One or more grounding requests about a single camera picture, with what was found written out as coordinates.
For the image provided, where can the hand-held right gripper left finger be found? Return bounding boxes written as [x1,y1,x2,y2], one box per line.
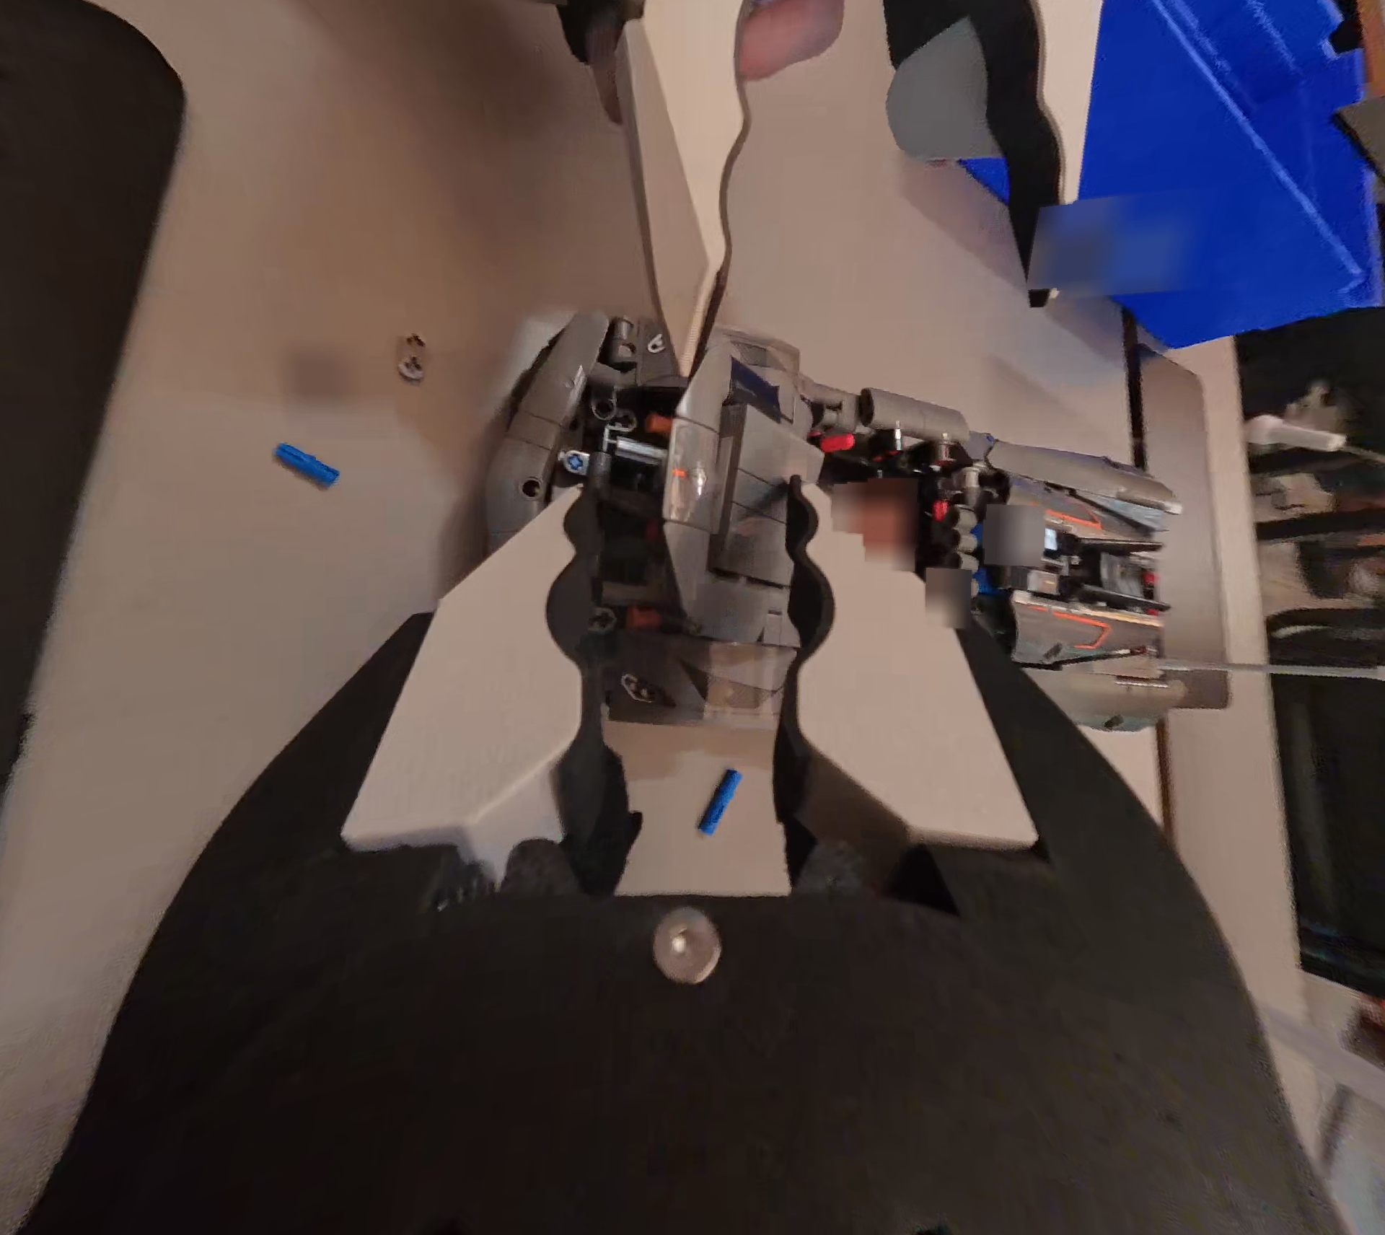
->
[340,486,641,898]

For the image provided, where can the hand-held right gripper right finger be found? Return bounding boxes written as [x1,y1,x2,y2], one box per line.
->
[757,473,1045,896]

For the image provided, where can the grey lego car model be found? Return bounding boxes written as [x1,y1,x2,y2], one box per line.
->
[480,309,1234,733]

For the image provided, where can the scattered loose lego pieces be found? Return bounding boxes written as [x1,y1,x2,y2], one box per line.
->
[269,331,748,838]

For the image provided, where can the blue plastic bin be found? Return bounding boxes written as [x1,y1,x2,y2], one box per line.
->
[956,0,1385,352]

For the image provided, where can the black perforated mat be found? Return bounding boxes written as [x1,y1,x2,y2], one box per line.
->
[0,0,187,788]

